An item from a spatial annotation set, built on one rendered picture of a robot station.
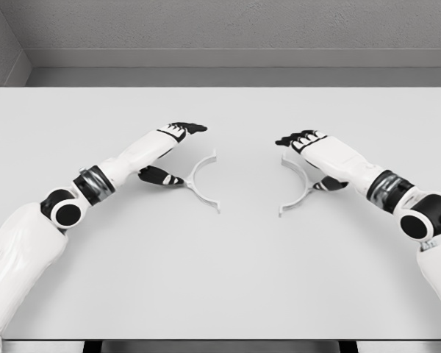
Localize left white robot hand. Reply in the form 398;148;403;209
119;121;209;187

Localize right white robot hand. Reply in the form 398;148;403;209
274;129;359;193

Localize thin white pipe clamp half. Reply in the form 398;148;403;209
182;147;222;215
277;151;323;218

